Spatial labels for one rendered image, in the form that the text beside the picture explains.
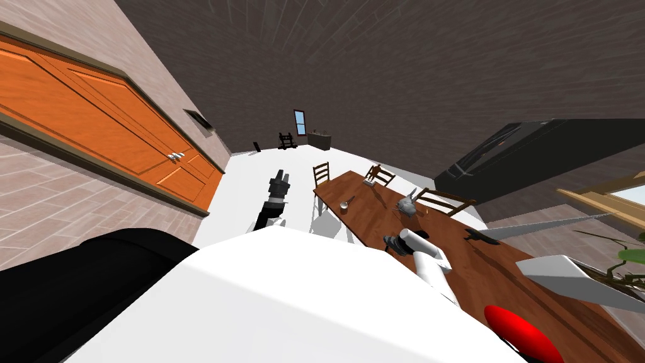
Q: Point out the wooden chair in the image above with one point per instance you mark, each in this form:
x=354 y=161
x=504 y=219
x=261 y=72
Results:
x=383 y=176
x=446 y=200
x=321 y=174

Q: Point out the black refrigerator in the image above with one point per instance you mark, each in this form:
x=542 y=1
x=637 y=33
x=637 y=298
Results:
x=544 y=151

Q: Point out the small silver pan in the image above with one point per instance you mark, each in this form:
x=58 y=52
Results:
x=345 y=204

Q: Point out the dark framed wall picture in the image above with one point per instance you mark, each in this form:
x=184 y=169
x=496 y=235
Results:
x=199 y=122

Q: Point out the wooden framed window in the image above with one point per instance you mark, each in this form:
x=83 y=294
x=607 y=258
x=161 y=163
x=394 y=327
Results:
x=604 y=201

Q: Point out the grey cabinet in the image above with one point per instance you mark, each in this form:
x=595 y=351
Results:
x=319 y=140

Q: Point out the black rack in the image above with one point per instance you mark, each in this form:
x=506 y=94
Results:
x=286 y=141

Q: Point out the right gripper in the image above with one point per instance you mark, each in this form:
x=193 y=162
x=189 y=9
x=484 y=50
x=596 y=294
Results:
x=393 y=245

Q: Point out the white pot with green plant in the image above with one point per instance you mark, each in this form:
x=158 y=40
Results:
x=564 y=277

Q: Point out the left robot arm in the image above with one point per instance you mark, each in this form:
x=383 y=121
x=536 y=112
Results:
x=75 y=292

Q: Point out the small blue window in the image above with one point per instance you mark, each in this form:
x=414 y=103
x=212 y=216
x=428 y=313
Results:
x=300 y=122

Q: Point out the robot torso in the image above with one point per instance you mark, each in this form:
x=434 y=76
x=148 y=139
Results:
x=282 y=302

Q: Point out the brown wooden table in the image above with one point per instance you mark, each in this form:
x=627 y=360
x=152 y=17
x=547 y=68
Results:
x=484 y=287

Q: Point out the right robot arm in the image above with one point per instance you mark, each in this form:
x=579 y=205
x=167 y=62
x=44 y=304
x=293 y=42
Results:
x=429 y=262

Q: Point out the brown statuette on base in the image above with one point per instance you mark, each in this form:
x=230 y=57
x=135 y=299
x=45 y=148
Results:
x=373 y=175

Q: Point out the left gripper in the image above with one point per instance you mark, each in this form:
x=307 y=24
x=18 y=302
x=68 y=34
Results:
x=278 y=189

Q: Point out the orange double door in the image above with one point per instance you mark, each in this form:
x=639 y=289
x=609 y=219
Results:
x=95 y=116

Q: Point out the red round object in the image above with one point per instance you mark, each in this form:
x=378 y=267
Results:
x=524 y=335

